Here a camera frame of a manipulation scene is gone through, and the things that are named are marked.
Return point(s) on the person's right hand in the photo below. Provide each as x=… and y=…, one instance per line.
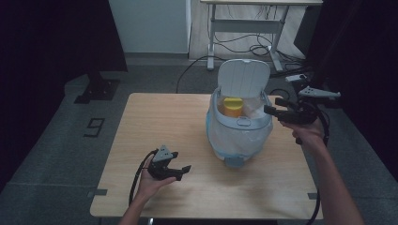
x=306, y=132

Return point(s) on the clear plastic bin liner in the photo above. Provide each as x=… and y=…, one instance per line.
x=237, y=142

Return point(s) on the yellow cylindrical canister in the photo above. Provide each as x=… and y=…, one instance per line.
x=233, y=107

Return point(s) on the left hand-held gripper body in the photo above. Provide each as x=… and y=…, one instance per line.
x=161, y=164

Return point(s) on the white partition panel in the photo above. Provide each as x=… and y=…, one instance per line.
x=150, y=25

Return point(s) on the person's left hand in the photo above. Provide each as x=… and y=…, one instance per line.
x=151, y=184

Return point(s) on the white lidded trash bin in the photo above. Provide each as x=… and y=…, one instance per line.
x=241, y=76

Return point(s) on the white power strip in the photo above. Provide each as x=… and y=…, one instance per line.
x=295, y=77

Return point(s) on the dark curtain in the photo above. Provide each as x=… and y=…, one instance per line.
x=56, y=31
x=369, y=47

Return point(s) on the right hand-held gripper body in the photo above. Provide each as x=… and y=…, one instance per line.
x=302, y=111

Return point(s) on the white metal frame desk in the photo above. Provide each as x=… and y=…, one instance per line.
x=244, y=25

